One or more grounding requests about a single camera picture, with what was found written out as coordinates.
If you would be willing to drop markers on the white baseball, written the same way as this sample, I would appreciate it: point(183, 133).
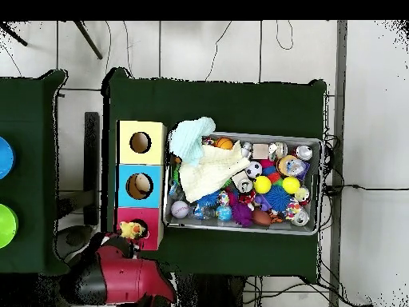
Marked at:
point(180, 209)

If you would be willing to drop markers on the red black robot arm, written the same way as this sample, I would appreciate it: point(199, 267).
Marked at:
point(127, 278)

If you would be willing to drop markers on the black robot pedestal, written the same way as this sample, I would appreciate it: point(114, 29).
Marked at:
point(211, 294)

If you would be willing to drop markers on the blue bowl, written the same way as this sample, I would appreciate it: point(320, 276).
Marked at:
point(5, 158)

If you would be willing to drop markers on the mint green cloth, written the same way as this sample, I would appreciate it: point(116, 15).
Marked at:
point(188, 140)

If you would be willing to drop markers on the black tripod leg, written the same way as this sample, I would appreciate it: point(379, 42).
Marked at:
point(88, 40)
point(14, 37)

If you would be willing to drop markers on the orange toy basketball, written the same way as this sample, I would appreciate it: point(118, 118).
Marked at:
point(223, 143)

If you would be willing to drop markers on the black white soccer ball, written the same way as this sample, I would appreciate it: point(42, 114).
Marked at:
point(254, 169)

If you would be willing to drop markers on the shallow clear mesh bin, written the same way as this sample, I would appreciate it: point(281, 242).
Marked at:
point(314, 166)

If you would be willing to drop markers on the large yellow ball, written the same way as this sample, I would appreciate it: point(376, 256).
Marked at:
point(262, 184)

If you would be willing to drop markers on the yellow plush duck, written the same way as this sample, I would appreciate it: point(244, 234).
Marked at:
point(131, 229)

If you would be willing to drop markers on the blue globe ball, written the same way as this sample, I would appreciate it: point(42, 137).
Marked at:
point(223, 213)

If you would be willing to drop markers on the small yellow ball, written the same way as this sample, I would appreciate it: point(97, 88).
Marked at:
point(291, 185)

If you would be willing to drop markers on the cream yellow cloth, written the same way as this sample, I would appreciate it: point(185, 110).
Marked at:
point(204, 176)

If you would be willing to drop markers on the bright green bowl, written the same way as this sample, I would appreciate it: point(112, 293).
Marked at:
point(6, 225)

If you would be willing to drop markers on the wooden box with three holes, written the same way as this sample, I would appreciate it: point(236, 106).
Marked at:
point(140, 156)

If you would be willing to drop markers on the plain wooden block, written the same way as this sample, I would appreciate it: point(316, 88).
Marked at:
point(260, 151)

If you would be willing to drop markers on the dark green side table cloth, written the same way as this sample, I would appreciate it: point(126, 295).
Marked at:
point(28, 112)

